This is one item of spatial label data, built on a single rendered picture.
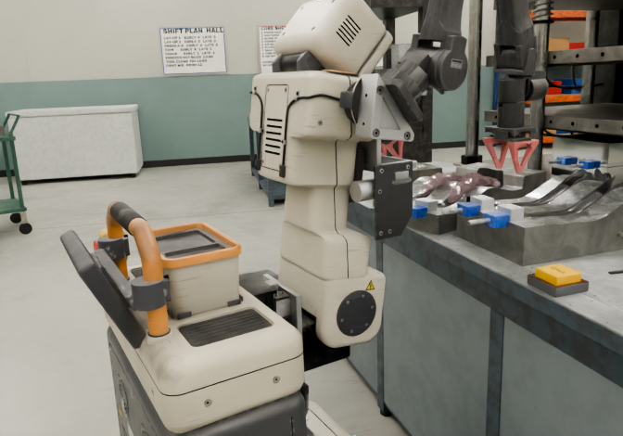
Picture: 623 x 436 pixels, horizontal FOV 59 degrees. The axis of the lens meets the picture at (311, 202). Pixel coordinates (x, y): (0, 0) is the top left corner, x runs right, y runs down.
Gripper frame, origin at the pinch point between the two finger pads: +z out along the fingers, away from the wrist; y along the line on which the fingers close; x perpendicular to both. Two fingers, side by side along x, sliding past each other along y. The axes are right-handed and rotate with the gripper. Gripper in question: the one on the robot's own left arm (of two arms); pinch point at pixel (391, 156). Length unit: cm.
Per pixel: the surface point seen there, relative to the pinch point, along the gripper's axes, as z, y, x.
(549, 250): 17, -49, 3
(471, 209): 8.8, -30.6, 4.5
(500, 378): 42, -44, 24
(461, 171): 25.3, 8.1, -28.5
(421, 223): 15.7, -12.4, 7.4
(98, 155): 74, 630, 5
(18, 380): 44, 127, 136
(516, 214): 9.0, -42.5, 2.5
